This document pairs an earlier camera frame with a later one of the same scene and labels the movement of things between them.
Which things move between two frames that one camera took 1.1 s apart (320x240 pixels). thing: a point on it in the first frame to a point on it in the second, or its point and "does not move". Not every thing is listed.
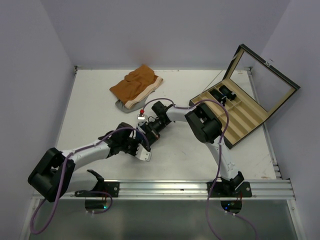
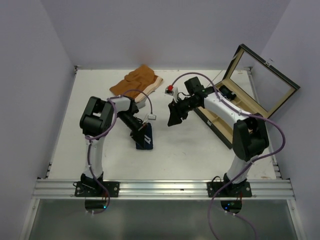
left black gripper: x=134 y=152 to x=138 y=133
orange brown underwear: x=136 y=85 does not move
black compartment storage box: x=261 y=90 does not move
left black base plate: x=105 y=189 does not move
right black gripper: x=153 y=135 to x=176 y=113
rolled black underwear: x=221 y=98 does not move
